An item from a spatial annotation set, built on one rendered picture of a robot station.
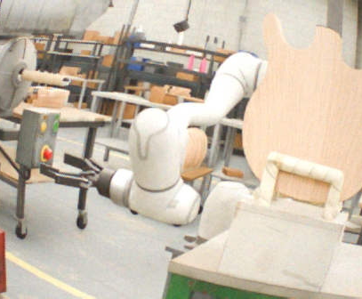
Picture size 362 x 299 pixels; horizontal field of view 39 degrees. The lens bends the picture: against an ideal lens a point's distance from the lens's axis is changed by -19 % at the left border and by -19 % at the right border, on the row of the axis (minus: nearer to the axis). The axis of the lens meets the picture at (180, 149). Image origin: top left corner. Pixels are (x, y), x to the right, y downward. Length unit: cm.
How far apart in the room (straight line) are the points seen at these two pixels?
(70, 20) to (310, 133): 69
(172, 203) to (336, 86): 50
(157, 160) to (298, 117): 32
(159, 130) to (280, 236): 35
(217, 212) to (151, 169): 89
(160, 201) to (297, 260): 39
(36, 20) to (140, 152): 54
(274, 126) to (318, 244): 29
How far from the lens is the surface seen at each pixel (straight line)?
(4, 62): 169
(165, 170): 132
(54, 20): 152
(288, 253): 121
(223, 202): 216
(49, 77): 166
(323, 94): 122
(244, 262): 124
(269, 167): 121
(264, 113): 124
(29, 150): 195
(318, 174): 119
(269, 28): 125
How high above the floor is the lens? 133
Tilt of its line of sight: 7 degrees down
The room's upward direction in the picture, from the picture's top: 12 degrees clockwise
